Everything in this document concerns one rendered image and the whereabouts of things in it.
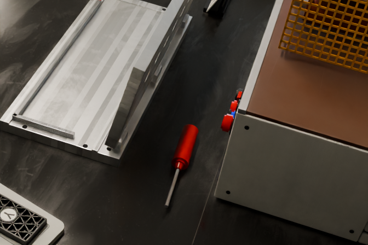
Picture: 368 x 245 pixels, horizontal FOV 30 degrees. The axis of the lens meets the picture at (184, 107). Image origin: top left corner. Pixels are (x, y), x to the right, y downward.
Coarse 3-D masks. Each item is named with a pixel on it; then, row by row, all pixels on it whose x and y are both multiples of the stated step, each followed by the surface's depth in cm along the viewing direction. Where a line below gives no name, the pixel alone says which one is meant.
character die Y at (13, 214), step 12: (0, 204) 100; (12, 204) 100; (0, 216) 97; (12, 216) 98; (24, 216) 98; (36, 216) 98; (0, 228) 96; (12, 228) 97; (24, 228) 97; (36, 228) 98; (24, 240) 95
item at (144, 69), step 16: (176, 0) 110; (192, 0) 138; (176, 16) 111; (160, 32) 103; (144, 48) 100; (160, 48) 107; (144, 64) 97; (128, 80) 98; (144, 80) 104; (128, 96) 100; (128, 112) 102; (112, 128) 105; (112, 144) 107
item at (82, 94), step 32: (96, 0) 140; (128, 0) 142; (96, 32) 133; (128, 32) 134; (64, 64) 124; (96, 64) 126; (128, 64) 127; (160, 64) 128; (64, 96) 118; (96, 96) 119; (0, 128) 112; (32, 128) 111; (64, 128) 112; (96, 128) 114; (128, 128) 115; (96, 160) 111
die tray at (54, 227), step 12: (0, 192) 102; (12, 192) 102; (24, 204) 101; (48, 216) 100; (48, 228) 99; (60, 228) 99; (0, 240) 96; (12, 240) 96; (36, 240) 97; (48, 240) 97
